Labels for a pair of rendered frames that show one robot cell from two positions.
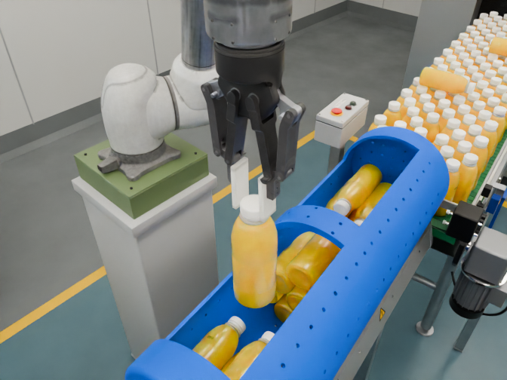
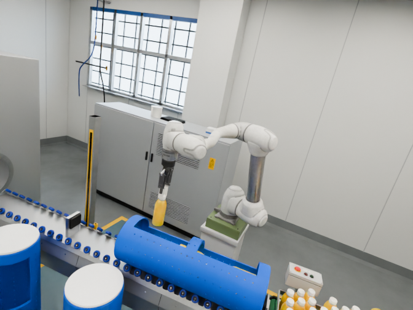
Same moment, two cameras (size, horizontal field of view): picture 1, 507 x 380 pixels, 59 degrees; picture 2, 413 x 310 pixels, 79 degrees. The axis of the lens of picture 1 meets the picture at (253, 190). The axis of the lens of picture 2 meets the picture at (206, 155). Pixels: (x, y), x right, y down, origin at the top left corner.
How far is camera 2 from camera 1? 133 cm
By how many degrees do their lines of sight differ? 63
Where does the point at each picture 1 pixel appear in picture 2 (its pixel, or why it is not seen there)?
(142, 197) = (210, 221)
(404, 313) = not seen: outside the picture
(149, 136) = (226, 208)
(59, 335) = not seen: hidden behind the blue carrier
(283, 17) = (166, 155)
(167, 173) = (223, 223)
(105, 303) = not seen: hidden behind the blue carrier
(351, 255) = (183, 250)
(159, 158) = (227, 219)
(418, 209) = (224, 281)
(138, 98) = (228, 195)
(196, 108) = (240, 211)
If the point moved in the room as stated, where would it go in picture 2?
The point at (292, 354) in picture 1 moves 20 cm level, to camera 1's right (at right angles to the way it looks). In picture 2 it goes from (144, 238) to (147, 264)
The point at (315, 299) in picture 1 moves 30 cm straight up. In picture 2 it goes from (162, 241) to (170, 194)
